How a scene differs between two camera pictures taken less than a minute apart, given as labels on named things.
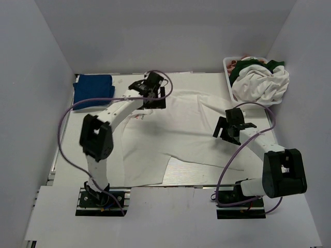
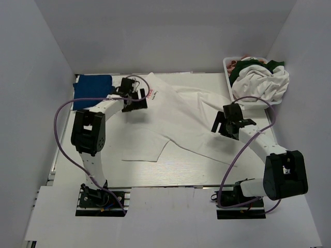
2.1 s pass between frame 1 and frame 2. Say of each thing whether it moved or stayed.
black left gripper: moved
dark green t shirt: stayed
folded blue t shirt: stayed
